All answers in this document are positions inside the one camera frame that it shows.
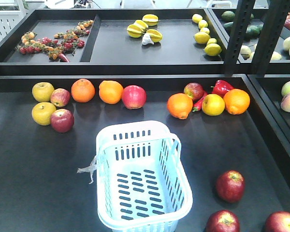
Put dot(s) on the light blue plastic basket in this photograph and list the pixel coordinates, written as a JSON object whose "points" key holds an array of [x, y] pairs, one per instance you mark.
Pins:
{"points": [[141, 183]]}

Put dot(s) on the black wooden fruit stand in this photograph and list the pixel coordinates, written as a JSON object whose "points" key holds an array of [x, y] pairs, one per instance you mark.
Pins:
{"points": [[240, 163]]}

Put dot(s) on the red apple beside oranges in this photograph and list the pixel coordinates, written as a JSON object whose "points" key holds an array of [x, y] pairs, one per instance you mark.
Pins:
{"points": [[133, 97]]}

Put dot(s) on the orange left of pile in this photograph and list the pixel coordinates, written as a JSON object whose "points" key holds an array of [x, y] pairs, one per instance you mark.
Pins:
{"points": [[179, 105]]}

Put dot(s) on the orange of pile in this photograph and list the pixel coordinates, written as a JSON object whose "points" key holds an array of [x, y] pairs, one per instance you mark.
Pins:
{"points": [[236, 101], [179, 105]]}

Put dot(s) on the orange next to apple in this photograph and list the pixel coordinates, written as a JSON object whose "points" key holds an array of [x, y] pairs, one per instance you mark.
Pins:
{"points": [[110, 91]]}

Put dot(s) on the small red chili pepper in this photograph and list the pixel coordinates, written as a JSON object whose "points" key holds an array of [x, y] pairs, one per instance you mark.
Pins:
{"points": [[198, 105]]}

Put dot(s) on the dark red apple in pile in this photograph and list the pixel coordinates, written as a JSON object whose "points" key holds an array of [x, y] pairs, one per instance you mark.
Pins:
{"points": [[194, 91]]}

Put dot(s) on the orange far left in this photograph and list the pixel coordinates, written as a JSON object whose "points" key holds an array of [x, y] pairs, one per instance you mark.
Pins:
{"points": [[82, 90]]}

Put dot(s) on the yellow apple in pile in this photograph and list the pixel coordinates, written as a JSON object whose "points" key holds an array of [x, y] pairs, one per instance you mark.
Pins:
{"points": [[213, 105]]}

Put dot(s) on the white garlic bulb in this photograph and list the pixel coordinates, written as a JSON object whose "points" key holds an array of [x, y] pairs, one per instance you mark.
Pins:
{"points": [[147, 39]]}

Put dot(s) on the red bell pepper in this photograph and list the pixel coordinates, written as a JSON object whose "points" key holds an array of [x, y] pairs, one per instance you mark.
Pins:
{"points": [[221, 87]]}

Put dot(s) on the red apple lower left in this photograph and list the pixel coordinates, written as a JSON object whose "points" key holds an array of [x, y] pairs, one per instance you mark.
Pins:
{"points": [[62, 120]]}

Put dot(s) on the small red apple left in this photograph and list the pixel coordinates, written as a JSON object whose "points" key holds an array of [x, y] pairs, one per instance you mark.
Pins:
{"points": [[60, 97]]}

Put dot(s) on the orange right of pile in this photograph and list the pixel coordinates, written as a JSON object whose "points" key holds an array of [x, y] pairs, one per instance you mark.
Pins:
{"points": [[236, 101]]}

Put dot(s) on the yellow apple lower left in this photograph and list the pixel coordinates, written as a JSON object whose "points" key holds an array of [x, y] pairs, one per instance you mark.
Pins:
{"points": [[42, 112]]}

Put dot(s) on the yellow apple upper left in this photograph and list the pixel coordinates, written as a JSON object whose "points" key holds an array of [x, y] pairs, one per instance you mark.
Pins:
{"points": [[42, 91]]}

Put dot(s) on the dark red apple front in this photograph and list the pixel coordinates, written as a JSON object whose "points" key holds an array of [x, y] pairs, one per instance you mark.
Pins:
{"points": [[230, 186]]}

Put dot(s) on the cherry tomato vine pile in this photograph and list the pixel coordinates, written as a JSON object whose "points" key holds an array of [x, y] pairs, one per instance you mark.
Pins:
{"points": [[58, 47]]}

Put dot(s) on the dark red apple corner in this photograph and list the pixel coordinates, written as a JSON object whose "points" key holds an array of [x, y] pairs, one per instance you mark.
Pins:
{"points": [[223, 221]]}

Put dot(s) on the red apple bottom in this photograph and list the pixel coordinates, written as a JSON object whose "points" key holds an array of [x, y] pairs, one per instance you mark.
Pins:
{"points": [[278, 222]]}

